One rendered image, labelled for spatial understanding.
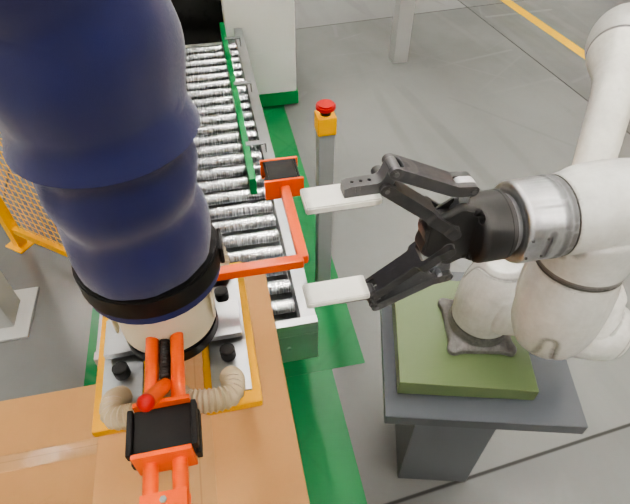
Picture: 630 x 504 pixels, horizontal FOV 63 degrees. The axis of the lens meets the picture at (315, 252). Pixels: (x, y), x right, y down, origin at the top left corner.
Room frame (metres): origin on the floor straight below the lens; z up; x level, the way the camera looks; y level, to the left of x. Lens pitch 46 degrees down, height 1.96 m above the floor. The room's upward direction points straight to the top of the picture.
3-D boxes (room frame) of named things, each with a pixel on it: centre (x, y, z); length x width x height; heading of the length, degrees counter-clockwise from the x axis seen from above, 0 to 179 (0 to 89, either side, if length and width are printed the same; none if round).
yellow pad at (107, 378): (0.54, 0.36, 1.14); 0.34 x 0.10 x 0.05; 12
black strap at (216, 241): (0.56, 0.26, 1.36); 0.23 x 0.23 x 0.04
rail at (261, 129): (2.13, 0.25, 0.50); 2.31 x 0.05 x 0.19; 12
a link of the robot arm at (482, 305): (0.81, -0.46, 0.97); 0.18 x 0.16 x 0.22; 64
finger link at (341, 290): (0.36, -0.02, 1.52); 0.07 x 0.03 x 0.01; 102
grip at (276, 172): (0.91, 0.07, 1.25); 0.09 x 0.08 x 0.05; 102
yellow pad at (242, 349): (0.58, 0.17, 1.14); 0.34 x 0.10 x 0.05; 12
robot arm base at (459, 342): (0.84, -0.44, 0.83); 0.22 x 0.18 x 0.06; 0
